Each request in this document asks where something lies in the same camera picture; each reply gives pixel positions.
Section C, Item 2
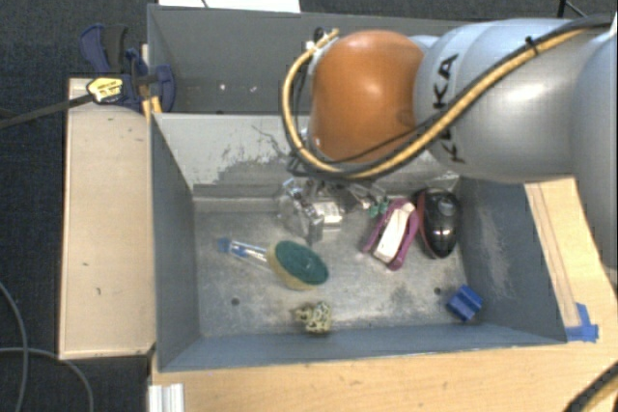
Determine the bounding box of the yellow spotted toy animal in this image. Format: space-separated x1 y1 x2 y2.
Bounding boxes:
290 300 334 336

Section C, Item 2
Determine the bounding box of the black computer mouse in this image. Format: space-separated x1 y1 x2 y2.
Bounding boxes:
416 188 462 261

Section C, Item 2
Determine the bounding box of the pale wood board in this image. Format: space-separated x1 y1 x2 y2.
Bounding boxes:
57 77 157 361

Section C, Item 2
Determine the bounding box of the blue ridged block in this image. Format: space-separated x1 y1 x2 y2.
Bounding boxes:
444 284 485 324

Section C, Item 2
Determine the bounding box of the grey metal bin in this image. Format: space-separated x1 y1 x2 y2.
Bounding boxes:
146 3 569 374

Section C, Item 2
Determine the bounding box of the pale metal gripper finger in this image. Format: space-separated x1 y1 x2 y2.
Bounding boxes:
277 193 310 233
306 212 325 248

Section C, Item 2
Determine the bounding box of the green-padded scrub brush clear handle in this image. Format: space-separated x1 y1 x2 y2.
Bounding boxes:
215 236 331 292

